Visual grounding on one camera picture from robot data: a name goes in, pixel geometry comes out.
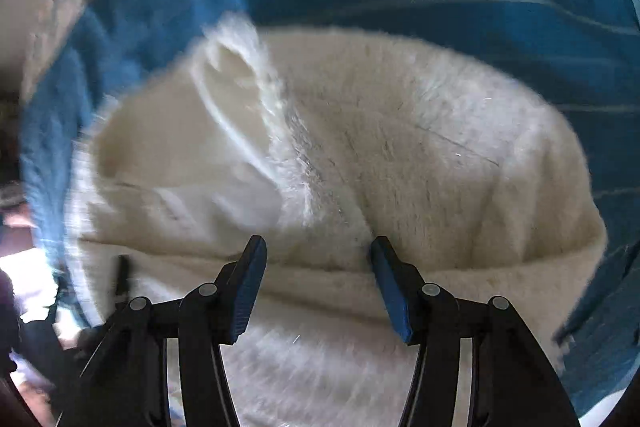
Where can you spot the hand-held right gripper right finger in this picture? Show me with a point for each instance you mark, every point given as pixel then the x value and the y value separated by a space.
pixel 395 292

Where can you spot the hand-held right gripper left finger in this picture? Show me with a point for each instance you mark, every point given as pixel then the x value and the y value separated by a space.
pixel 246 287

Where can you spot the white fuzzy knit sweater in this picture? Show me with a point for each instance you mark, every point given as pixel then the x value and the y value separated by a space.
pixel 400 132

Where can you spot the person's dark clothing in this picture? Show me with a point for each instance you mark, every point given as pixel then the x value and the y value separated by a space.
pixel 42 347

